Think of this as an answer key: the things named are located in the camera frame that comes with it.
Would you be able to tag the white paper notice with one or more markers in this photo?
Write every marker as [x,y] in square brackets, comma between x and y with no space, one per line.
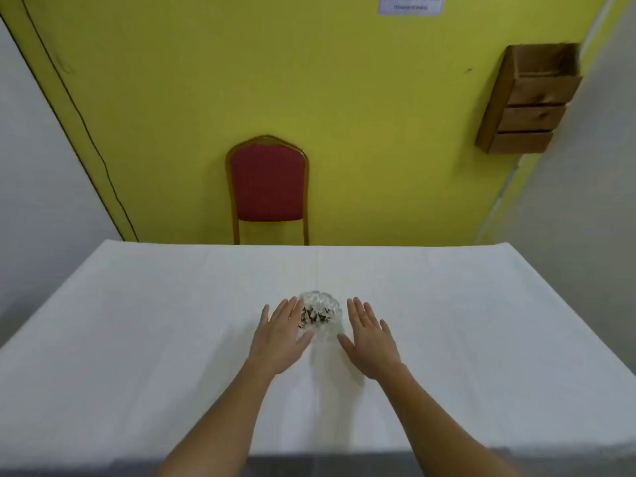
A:
[411,3]

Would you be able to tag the person's right hand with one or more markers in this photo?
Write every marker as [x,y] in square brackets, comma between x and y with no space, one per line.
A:
[370,342]

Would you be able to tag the white tablecloth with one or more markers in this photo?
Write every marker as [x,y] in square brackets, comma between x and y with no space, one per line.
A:
[149,352]

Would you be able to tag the person's left hand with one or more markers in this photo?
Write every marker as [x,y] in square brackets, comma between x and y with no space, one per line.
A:
[278,340]

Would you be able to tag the person's left forearm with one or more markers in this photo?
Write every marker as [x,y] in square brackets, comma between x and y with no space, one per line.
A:
[213,424]

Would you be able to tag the brown wooden wall box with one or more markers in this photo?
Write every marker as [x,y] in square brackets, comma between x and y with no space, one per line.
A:
[529,101]

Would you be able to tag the clear glass ashtray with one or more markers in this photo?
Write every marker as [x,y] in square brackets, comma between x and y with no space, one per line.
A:
[325,317]

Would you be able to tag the person's right forearm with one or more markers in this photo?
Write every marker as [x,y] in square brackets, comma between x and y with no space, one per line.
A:
[439,424]

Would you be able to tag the red padded chair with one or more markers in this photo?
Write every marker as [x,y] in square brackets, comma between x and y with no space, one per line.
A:
[267,183]

